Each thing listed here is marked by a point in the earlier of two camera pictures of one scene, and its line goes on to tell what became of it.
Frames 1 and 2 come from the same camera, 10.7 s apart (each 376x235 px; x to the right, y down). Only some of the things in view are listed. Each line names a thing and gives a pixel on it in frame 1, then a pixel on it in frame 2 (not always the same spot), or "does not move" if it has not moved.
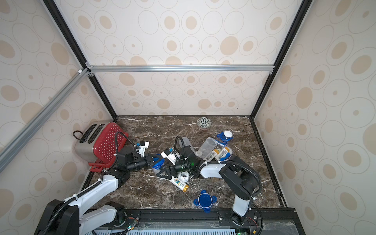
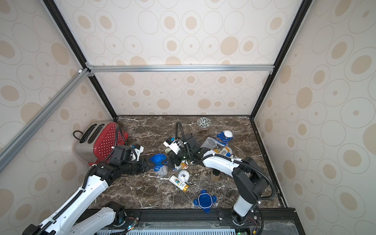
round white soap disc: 228,133 does not move
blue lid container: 208,145 does not move
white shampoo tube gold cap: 179,184 does not move
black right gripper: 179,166 to 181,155
